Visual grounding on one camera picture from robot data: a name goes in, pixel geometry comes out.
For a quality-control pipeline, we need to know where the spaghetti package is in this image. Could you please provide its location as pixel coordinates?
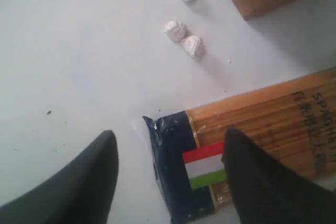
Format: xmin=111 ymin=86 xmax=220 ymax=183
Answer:
xmin=144 ymin=68 xmax=335 ymax=223

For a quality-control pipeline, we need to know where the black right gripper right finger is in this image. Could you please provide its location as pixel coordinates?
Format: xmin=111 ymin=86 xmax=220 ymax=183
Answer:
xmin=225 ymin=127 xmax=335 ymax=223

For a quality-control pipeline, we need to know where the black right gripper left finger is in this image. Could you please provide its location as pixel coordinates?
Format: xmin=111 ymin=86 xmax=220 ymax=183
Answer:
xmin=1 ymin=130 xmax=119 ymax=223

